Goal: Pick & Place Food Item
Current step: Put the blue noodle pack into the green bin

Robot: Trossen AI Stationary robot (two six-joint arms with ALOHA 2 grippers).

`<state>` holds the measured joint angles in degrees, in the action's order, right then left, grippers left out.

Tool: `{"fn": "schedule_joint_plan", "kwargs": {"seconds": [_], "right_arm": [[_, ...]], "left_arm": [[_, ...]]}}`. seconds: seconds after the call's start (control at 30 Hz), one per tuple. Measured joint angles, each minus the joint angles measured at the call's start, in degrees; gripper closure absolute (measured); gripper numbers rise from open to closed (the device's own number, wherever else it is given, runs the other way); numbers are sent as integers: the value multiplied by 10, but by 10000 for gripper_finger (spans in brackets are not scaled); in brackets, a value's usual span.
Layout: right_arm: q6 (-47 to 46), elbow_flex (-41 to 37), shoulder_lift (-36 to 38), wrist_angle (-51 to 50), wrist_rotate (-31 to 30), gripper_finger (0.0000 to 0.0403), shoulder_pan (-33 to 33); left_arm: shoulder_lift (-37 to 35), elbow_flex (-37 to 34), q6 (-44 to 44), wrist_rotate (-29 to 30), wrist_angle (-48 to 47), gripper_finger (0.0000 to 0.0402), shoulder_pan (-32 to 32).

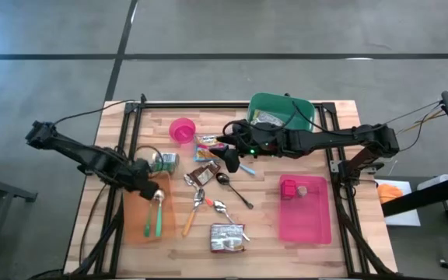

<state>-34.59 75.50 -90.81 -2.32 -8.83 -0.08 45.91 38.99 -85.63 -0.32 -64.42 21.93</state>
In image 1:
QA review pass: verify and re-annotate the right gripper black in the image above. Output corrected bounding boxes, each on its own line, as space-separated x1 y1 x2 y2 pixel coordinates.
209 119 287 174

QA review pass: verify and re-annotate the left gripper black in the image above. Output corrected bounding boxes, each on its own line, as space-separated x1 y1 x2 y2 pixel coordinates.
127 158 163 201

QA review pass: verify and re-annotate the yellow ramen noodle packet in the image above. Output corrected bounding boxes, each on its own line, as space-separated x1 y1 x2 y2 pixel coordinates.
194 134 229 151

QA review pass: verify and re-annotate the blue-edged noodle packet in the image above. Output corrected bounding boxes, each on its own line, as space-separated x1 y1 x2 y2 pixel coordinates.
192 147 220 163

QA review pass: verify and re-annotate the silver spoon green handle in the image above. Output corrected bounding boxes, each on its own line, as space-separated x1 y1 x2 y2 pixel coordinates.
152 188 166 239

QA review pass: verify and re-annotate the black spoon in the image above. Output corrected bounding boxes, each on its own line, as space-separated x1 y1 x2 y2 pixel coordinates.
215 172 255 211

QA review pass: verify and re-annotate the glass jar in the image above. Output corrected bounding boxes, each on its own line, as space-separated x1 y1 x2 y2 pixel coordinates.
152 152 180 165

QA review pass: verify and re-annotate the plain silver spoon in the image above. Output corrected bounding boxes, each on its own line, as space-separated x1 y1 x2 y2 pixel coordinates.
212 199 251 243

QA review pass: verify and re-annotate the red ramen noodle packet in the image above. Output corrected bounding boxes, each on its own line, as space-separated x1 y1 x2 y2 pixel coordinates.
209 222 247 254

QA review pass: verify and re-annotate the brown foil snack packet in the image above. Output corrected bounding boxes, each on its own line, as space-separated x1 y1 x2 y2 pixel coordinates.
189 160 222 187

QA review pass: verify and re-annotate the orange translucent plastic tray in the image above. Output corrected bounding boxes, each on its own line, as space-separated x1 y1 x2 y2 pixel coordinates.
121 172 177 245

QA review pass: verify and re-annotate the pink plastic bowl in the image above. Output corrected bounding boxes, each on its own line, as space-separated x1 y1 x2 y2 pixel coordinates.
168 117 197 145

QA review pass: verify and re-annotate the whitish noodle packet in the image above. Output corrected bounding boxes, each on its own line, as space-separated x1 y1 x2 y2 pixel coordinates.
250 109 286 128

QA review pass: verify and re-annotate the teal green plastic bin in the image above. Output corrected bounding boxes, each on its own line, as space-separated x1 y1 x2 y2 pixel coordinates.
246 92 317 133

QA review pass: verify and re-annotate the red box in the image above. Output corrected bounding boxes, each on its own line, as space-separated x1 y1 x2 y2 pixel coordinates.
279 179 298 201

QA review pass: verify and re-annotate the pink translucent plastic tray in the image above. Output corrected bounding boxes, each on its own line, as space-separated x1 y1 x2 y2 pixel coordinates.
278 173 333 246

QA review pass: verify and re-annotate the orange cloth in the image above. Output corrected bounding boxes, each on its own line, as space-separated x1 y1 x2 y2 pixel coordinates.
376 183 404 205

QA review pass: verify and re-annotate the white paper sheet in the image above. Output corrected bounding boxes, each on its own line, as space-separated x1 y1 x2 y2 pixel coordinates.
374 178 422 227

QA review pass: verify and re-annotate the white plastic container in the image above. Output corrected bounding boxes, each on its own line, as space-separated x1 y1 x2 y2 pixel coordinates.
416 173 448 191

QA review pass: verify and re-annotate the spoon with orange handle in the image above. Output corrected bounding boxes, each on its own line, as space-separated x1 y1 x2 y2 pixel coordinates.
183 173 215 208

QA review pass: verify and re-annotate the black aluminium table frame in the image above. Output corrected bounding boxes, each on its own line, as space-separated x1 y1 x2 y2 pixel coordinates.
66 93 398 280

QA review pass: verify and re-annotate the spoon with wooden handle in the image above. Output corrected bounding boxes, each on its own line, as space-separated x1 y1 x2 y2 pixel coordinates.
180 187 206 238

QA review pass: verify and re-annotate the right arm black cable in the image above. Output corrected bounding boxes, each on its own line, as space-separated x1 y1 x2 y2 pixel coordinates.
290 100 388 137

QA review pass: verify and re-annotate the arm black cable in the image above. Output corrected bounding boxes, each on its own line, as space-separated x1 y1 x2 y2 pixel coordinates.
290 100 388 137
52 98 138 126

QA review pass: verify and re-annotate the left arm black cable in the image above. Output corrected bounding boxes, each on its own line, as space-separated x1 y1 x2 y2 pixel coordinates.
52 98 138 126

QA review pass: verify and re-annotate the thin wire bundle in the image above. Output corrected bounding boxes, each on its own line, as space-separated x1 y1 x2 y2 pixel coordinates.
383 100 445 152

